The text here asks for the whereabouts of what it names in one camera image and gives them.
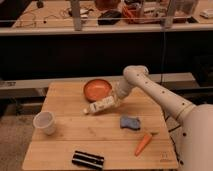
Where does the white plastic bottle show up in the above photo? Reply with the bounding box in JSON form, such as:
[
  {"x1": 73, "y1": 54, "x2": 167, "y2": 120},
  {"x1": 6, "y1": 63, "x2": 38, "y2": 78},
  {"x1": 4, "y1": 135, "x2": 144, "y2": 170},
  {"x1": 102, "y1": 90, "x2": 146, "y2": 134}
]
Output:
[{"x1": 83, "y1": 96, "x2": 116, "y2": 114}]

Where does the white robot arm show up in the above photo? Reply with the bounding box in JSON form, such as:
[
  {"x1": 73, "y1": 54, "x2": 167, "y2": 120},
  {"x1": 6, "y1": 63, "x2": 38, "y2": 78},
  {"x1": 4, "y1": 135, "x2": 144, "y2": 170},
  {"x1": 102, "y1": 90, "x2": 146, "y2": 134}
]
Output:
[{"x1": 115, "y1": 65, "x2": 213, "y2": 171}]

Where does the orange ceramic bowl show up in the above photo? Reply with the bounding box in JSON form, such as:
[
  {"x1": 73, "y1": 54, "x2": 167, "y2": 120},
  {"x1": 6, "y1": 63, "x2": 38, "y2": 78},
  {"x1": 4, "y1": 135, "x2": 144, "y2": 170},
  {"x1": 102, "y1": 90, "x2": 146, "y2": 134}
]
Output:
[{"x1": 83, "y1": 79, "x2": 112, "y2": 102}]

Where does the blue sponge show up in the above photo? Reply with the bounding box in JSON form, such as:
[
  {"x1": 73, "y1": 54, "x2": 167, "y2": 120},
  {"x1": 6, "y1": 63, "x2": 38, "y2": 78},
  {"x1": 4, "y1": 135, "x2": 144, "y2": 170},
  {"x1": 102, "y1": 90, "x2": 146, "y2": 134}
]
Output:
[{"x1": 120, "y1": 116, "x2": 141, "y2": 131}]

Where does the orange toy carrot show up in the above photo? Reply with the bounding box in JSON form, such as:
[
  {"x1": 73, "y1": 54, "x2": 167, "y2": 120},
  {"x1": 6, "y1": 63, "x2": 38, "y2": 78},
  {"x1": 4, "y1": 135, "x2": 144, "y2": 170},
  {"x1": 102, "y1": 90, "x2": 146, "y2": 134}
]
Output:
[{"x1": 134, "y1": 132, "x2": 156, "y2": 156}]

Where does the black white striped block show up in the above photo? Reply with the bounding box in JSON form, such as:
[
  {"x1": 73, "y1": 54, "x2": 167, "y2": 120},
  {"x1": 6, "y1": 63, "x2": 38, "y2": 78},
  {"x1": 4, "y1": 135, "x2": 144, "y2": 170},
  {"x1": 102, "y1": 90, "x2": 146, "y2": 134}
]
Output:
[{"x1": 72, "y1": 151, "x2": 105, "y2": 171}]

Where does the white plastic cup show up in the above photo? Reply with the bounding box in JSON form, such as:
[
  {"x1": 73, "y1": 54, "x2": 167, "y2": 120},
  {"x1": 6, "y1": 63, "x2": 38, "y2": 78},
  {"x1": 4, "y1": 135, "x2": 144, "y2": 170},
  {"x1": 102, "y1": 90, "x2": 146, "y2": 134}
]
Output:
[{"x1": 33, "y1": 111, "x2": 56, "y2": 135}]

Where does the black object on bench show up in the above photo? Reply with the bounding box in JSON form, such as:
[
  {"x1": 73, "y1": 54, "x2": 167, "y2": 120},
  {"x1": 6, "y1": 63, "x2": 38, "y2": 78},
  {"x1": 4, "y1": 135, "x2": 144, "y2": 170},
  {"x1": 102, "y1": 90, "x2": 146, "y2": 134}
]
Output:
[{"x1": 98, "y1": 10, "x2": 121, "y2": 25}]

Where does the red tool on bench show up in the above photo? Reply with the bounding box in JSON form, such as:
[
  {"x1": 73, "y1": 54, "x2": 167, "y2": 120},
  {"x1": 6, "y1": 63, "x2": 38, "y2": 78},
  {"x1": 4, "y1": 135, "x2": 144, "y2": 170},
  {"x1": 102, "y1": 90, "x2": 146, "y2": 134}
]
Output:
[{"x1": 122, "y1": 6, "x2": 144, "y2": 24}]

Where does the wooden workbench shelf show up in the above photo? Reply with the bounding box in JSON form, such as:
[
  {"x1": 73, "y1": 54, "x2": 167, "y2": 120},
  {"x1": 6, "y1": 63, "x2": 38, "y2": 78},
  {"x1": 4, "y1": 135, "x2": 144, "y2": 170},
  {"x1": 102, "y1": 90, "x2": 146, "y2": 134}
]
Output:
[{"x1": 0, "y1": 0, "x2": 213, "y2": 35}]

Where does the black cable on floor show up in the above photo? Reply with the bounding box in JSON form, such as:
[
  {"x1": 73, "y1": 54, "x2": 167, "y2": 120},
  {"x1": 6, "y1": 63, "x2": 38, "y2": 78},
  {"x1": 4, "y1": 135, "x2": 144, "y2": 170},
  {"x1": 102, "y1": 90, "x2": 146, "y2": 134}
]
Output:
[{"x1": 164, "y1": 114, "x2": 184, "y2": 171}]

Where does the metal frame post left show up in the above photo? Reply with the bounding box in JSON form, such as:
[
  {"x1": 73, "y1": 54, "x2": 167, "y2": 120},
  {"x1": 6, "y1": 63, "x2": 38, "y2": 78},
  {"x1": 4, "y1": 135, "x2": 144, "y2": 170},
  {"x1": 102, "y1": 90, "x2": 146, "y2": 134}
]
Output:
[{"x1": 70, "y1": 0, "x2": 82, "y2": 31}]

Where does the metal frame post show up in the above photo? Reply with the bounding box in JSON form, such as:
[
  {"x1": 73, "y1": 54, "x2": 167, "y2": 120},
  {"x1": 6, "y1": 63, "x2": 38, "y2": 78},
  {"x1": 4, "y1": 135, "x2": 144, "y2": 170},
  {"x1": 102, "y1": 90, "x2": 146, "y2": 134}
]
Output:
[
  {"x1": 70, "y1": 0, "x2": 82, "y2": 31},
  {"x1": 163, "y1": 0, "x2": 176, "y2": 28}
]

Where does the metal frame post right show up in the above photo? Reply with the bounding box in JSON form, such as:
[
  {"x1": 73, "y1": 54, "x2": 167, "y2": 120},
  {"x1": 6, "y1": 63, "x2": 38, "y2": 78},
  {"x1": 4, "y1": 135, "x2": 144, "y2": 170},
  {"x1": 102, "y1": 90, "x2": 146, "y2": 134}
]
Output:
[{"x1": 163, "y1": 0, "x2": 176, "y2": 28}]

